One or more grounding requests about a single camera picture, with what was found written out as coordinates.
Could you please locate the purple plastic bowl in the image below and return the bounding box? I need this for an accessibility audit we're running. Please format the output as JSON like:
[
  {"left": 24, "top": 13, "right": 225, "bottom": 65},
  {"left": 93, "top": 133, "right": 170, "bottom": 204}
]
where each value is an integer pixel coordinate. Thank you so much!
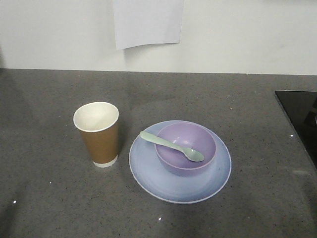
[{"left": 155, "top": 122, "right": 216, "bottom": 176}]

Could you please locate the mint green plastic spoon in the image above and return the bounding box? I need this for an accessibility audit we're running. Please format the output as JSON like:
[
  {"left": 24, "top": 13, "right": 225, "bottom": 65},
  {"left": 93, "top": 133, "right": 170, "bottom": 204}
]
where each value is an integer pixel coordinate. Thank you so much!
[{"left": 139, "top": 131, "right": 205, "bottom": 162}]

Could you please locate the brown paper cup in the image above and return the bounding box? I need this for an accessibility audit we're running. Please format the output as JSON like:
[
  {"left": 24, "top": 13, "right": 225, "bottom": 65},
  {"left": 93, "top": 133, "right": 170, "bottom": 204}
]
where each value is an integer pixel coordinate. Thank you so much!
[{"left": 73, "top": 102, "right": 119, "bottom": 168}]

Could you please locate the light blue plate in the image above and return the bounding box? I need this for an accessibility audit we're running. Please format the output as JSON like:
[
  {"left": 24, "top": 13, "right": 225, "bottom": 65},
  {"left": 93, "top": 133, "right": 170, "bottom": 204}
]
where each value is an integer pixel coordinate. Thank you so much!
[{"left": 129, "top": 132, "right": 231, "bottom": 204}]

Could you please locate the white paper sheet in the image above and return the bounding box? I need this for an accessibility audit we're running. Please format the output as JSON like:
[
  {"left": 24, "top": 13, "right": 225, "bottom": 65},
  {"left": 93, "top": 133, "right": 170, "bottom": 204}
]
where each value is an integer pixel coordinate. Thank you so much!
[{"left": 113, "top": 0, "right": 184, "bottom": 50}]

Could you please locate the black induction cooktop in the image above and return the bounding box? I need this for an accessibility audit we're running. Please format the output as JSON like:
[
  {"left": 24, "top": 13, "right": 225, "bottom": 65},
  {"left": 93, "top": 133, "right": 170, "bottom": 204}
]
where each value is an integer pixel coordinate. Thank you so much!
[{"left": 275, "top": 90, "right": 317, "bottom": 166}]

